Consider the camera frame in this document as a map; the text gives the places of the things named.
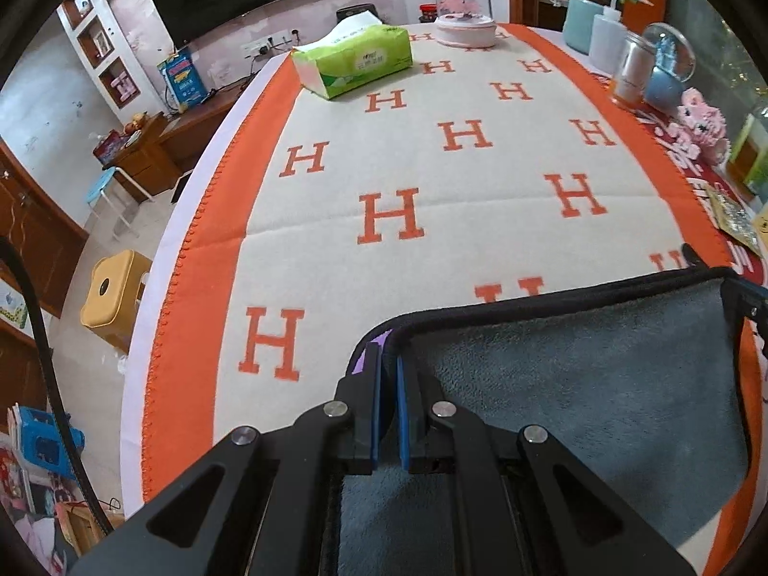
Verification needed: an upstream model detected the blue stool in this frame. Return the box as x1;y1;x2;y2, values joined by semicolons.
84;167;155;235

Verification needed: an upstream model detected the glass dome with pink base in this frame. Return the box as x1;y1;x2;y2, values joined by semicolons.
432;0;497;49

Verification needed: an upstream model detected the black cable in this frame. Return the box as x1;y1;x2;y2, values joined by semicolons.
0;237;116;539

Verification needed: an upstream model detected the orange and cream H blanket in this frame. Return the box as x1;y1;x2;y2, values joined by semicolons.
140;22;764;576

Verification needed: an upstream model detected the wooden tv cabinet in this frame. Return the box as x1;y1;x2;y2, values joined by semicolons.
106;78;250;202

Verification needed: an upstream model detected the pink toy figure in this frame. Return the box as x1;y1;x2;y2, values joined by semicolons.
668;87;730;167

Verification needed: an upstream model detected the teal container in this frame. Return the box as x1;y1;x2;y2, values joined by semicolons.
563;0;603;55

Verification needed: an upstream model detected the green tissue pack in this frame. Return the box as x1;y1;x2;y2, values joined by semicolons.
291;11;413;100

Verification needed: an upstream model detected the snow globe blue base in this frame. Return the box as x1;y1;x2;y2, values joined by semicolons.
641;22;698;116

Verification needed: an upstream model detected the blue plastic crate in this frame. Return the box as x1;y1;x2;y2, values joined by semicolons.
14;406;74;480

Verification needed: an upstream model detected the purple and grey towel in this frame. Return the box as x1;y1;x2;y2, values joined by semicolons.
323;269;759;575

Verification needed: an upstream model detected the glass jar with amber liquid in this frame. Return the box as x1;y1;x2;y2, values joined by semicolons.
609;33;656;110

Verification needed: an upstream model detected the white wall shelf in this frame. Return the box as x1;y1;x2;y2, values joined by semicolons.
57;0;164;123

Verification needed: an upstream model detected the yellow plastic stool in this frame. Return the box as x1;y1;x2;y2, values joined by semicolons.
79;250;152;354

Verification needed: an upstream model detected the white squeeze bottle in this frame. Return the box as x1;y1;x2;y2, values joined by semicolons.
588;0;653;75

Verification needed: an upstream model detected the blue box on cabinet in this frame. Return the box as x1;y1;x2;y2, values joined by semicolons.
157;47;208;113

